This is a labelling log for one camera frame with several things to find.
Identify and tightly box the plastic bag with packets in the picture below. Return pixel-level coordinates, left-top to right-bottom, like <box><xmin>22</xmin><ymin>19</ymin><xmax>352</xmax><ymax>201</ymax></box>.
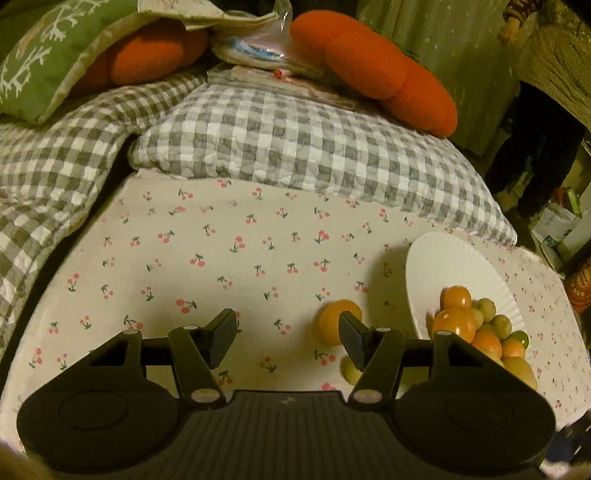
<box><xmin>210</xmin><ymin>0</ymin><xmax>333</xmax><ymax>79</ymax></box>

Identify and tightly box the beige floral cloth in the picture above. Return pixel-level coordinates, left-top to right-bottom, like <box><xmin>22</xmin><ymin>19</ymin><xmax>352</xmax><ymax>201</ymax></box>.
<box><xmin>139</xmin><ymin>0</ymin><xmax>280</xmax><ymax>33</ymax></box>

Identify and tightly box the orange persimmon plush cushion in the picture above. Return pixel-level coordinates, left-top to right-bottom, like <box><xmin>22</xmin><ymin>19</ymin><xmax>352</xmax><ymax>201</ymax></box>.
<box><xmin>69</xmin><ymin>21</ymin><xmax>211</xmax><ymax>97</ymax></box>
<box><xmin>289</xmin><ymin>11</ymin><xmax>459</xmax><ymax>139</ymax></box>

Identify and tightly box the grey checked quilt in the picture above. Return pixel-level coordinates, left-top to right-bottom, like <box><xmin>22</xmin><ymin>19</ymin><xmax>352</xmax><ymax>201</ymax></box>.
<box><xmin>0</xmin><ymin>74</ymin><xmax>204</xmax><ymax>365</ymax></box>

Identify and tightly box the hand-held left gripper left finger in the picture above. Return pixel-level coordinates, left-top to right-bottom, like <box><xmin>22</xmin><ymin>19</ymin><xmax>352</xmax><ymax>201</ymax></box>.
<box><xmin>81</xmin><ymin>308</ymin><xmax>238</xmax><ymax>407</ymax></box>

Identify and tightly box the orange patterned object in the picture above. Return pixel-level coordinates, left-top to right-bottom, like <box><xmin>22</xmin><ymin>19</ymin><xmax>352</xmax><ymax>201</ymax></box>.
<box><xmin>567</xmin><ymin>258</ymin><xmax>591</xmax><ymax>315</ymax></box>

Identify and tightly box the flat magazine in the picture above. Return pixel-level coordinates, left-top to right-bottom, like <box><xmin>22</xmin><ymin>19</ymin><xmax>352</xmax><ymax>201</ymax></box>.
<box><xmin>205</xmin><ymin>65</ymin><xmax>361</xmax><ymax>112</ymax></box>

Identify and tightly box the cherry print tablecloth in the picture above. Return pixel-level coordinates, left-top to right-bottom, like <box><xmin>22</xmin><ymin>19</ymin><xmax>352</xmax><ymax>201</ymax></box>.
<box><xmin>0</xmin><ymin>173</ymin><xmax>591</xmax><ymax>462</ymax></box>

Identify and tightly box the large orange tangerine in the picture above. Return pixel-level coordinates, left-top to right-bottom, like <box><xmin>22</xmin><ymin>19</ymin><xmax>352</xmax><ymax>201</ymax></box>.
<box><xmin>471</xmin><ymin>329</ymin><xmax>503</xmax><ymax>361</ymax></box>

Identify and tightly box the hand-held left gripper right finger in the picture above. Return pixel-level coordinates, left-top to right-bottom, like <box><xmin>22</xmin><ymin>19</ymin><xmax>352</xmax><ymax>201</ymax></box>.
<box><xmin>338</xmin><ymin>311</ymin><xmax>506</xmax><ymax>407</ymax></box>

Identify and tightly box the grey checked cushion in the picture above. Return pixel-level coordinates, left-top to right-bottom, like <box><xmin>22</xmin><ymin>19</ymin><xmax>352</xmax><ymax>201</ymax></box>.
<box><xmin>128</xmin><ymin>85</ymin><xmax>519</xmax><ymax>246</ymax></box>

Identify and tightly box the white ribbed plate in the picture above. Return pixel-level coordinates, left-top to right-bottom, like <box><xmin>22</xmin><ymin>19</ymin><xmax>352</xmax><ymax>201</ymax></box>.
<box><xmin>405</xmin><ymin>232</ymin><xmax>533</xmax><ymax>370</ymax></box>

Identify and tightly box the round yellow pear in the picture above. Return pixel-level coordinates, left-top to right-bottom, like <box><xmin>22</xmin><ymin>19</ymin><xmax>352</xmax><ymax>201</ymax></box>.
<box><xmin>503</xmin><ymin>356</ymin><xmax>539</xmax><ymax>391</ymax></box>
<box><xmin>341</xmin><ymin>356</ymin><xmax>364</xmax><ymax>385</ymax></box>

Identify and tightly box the white green cardboard box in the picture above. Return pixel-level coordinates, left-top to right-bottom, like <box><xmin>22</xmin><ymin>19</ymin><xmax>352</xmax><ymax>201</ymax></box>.
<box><xmin>531</xmin><ymin>203</ymin><xmax>578</xmax><ymax>259</ymax></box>

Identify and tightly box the patterned curtain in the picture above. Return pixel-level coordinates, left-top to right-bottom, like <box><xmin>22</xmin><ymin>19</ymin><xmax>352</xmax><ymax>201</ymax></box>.
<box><xmin>358</xmin><ymin>0</ymin><xmax>527</xmax><ymax>155</ymax></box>

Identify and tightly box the green cushion white branch pattern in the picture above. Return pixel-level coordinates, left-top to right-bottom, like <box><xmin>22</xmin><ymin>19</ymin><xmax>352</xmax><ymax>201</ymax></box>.
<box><xmin>0</xmin><ymin>0</ymin><xmax>153</xmax><ymax>125</ymax></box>

